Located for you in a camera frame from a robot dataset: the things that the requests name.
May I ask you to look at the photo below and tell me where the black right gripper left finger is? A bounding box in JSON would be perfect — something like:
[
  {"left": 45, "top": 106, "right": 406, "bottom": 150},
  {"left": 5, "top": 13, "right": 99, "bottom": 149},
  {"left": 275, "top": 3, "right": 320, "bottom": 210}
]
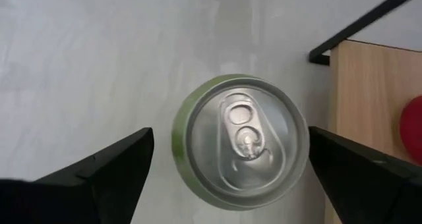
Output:
[{"left": 0, "top": 127, "right": 155, "bottom": 224}]

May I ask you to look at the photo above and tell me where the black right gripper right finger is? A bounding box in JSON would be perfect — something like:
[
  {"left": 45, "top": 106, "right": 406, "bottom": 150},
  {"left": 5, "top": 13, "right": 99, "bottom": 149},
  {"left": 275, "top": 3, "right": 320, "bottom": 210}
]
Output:
[{"left": 308, "top": 125, "right": 422, "bottom": 224}]

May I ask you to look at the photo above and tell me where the red Coca-Cola Zero can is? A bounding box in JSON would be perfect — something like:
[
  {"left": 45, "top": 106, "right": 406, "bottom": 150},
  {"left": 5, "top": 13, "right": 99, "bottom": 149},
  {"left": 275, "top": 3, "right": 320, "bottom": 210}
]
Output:
[{"left": 399, "top": 95, "right": 422, "bottom": 166}]

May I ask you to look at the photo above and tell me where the light green beverage can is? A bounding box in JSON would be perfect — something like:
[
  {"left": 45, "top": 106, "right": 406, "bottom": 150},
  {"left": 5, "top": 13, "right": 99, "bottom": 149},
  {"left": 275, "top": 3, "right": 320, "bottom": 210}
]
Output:
[{"left": 170, "top": 73, "right": 311, "bottom": 212}]

